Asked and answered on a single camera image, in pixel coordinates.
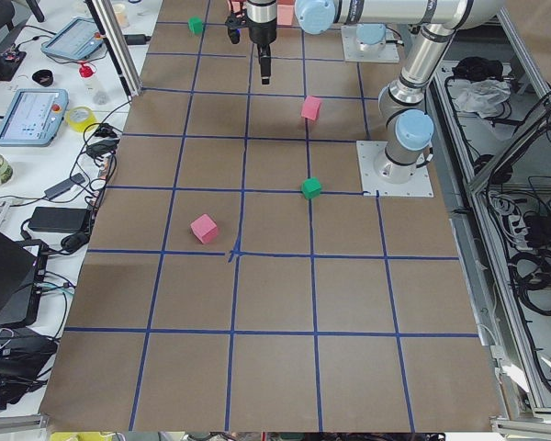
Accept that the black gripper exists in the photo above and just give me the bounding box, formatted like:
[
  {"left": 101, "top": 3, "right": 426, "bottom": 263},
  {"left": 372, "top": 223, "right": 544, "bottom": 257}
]
[{"left": 246, "top": 0, "right": 276, "bottom": 85}]

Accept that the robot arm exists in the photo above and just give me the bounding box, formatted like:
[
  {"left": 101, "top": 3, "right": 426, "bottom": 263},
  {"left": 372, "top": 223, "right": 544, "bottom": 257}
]
[{"left": 294, "top": 0, "right": 504, "bottom": 184}]

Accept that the green foam cube far right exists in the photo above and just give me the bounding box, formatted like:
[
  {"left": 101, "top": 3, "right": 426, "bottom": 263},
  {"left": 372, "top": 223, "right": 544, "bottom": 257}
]
[{"left": 187, "top": 17, "right": 204, "bottom": 35}]

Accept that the green foam cube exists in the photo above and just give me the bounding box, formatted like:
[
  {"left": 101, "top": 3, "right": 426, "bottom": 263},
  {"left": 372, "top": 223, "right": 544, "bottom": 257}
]
[
  {"left": 301, "top": 177, "right": 322, "bottom": 200},
  {"left": 187, "top": 17, "right": 204, "bottom": 35}
]

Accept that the pink foam cube centre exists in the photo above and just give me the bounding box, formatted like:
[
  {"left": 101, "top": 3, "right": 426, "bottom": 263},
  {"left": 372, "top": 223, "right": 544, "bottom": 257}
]
[{"left": 300, "top": 96, "right": 322, "bottom": 121}]

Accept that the pink foam cube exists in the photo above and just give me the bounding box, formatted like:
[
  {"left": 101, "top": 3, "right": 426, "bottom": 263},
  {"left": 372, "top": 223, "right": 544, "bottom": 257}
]
[
  {"left": 300, "top": 96, "right": 322, "bottom": 121},
  {"left": 190, "top": 213, "right": 219, "bottom": 244}
]

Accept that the green foam cube near left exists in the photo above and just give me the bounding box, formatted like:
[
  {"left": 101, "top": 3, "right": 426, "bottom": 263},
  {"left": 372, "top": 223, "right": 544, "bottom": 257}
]
[{"left": 301, "top": 177, "right": 322, "bottom": 200}]

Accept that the blue teach pendant far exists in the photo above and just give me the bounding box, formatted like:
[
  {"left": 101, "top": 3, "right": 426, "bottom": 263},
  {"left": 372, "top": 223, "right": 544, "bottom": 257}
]
[{"left": 41, "top": 17, "right": 103, "bottom": 62}]

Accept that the blue teach pendant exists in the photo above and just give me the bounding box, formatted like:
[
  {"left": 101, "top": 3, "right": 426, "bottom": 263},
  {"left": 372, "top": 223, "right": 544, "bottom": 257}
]
[
  {"left": 41, "top": 17, "right": 103, "bottom": 62},
  {"left": 0, "top": 88, "right": 69, "bottom": 147}
]

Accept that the pink foam cube far left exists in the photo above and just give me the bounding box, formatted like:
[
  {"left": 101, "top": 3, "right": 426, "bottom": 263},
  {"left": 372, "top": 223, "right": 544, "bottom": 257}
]
[{"left": 190, "top": 213, "right": 219, "bottom": 244}]

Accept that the yellow tape roll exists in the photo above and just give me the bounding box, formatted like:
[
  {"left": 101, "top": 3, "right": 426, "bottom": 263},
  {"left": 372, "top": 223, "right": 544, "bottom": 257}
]
[{"left": 64, "top": 106, "right": 97, "bottom": 132}]

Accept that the blue teach pendant near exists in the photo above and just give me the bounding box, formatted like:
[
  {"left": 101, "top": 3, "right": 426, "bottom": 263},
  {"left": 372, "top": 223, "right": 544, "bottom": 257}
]
[{"left": 0, "top": 88, "right": 69, "bottom": 147}]

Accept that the black power adapter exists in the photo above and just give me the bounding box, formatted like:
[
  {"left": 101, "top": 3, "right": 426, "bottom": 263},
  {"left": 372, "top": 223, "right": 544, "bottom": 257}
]
[{"left": 28, "top": 207, "right": 89, "bottom": 233}]

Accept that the black laptop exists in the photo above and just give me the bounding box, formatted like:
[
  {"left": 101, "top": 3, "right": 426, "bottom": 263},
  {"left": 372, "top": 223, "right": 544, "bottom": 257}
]
[{"left": 0, "top": 232, "right": 47, "bottom": 329}]

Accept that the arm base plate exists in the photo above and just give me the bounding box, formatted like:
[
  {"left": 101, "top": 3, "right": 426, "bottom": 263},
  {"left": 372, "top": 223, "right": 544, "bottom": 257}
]
[
  {"left": 356, "top": 141, "right": 433, "bottom": 198},
  {"left": 341, "top": 24, "right": 399, "bottom": 64}
]

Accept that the aluminium frame post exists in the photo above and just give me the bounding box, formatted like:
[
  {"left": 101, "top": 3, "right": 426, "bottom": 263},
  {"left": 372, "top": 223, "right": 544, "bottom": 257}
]
[{"left": 85, "top": 0, "right": 142, "bottom": 97}]

